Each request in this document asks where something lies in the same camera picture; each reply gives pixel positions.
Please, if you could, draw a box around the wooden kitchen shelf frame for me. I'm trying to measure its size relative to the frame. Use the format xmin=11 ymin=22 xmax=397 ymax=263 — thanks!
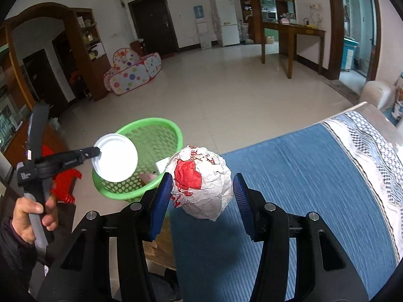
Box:
xmin=236 ymin=0 xmax=298 ymax=45

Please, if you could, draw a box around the light blue cabinet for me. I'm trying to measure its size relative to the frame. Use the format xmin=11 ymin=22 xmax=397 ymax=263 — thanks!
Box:
xmin=341 ymin=36 xmax=360 ymax=71

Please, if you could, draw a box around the red plastic stool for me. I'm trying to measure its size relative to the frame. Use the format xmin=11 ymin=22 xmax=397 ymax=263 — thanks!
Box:
xmin=41 ymin=145 xmax=83 ymax=204

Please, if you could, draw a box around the white refrigerator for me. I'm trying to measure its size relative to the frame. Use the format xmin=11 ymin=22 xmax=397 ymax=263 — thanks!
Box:
xmin=214 ymin=0 xmax=242 ymax=47

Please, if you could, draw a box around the dark wooden table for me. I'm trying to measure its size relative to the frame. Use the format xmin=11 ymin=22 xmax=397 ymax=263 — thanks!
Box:
xmin=260 ymin=20 xmax=327 ymax=79

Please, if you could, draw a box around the wooden door frame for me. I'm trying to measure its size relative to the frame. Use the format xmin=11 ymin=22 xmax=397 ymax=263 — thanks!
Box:
xmin=325 ymin=0 xmax=383 ymax=83

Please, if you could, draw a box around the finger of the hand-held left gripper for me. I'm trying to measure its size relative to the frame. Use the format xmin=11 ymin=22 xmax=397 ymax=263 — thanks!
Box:
xmin=47 ymin=145 xmax=102 ymax=174

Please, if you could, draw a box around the dark wooden door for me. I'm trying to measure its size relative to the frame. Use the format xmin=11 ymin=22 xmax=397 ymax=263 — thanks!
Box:
xmin=127 ymin=0 xmax=180 ymax=56

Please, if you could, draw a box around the wooden display shelf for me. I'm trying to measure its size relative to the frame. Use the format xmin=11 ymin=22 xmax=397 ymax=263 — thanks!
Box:
xmin=64 ymin=8 xmax=112 ymax=102

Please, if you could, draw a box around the person's left hand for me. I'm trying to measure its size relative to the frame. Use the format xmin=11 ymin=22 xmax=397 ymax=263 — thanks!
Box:
xmin=12 ymin=194 xmax=59 ymax=245

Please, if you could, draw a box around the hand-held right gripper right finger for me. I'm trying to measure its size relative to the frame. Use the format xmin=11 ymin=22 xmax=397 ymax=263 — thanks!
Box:
xmin=232 ymin=173 xmax=369 ymax=302

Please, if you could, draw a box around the white red paper ball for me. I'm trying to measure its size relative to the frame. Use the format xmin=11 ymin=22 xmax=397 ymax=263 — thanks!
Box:
xmin=165 ymin=145 xmax=234 ymax=221

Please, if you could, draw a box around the white water dispenser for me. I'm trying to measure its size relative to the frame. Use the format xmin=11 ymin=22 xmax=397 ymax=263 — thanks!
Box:
xmin=196 ymin=17 xmax=212 ymax=50

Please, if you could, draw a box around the grey door mat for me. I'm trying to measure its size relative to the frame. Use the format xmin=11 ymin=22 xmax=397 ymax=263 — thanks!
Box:
xmin=322 ymin=79 xmax=360 ymax=104

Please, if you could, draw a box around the white armchair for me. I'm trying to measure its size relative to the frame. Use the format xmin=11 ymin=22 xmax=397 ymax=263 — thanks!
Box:
xmin=358 ymin=80 xmax=398 ymax=111

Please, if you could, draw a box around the polka dot play tent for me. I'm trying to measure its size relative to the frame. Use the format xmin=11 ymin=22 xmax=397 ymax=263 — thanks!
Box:
xmin=103 ymin=47 xmax=163 ymax=97

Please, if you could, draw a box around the white round plastic lid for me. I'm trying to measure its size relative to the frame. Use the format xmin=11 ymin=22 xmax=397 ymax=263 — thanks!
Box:
xmin=91 ymin=134 xmax=139 ymax=182

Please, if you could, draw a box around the person's left forearm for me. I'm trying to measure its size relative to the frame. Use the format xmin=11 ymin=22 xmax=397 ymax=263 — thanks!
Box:
xmin=0 ymin=217 xmax=48 ymax=302

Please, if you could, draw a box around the blue mat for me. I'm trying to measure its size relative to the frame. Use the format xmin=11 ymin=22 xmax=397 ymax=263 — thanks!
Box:
xmin=170 ymin=122 xmax=398 ymax=302

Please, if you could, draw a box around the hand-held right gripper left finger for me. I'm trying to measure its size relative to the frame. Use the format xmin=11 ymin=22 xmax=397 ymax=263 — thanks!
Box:
xmin=37 ymin=173 xmax=174 ymax=302

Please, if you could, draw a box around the pink wrapper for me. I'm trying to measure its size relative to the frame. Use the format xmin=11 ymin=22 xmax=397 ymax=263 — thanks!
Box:
xmin=139 ymin=172 xmax=158 ymax=185

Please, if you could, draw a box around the green plastic mesh basket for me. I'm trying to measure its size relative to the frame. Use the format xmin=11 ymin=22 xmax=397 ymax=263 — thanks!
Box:
xmin=92 ymin=118 xmax=184 ymax=203

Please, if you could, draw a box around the white blue patterned cloth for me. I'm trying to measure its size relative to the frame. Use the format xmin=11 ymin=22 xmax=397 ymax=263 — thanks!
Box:
xmin=322 ymin=111 xmax=403 ymax=259

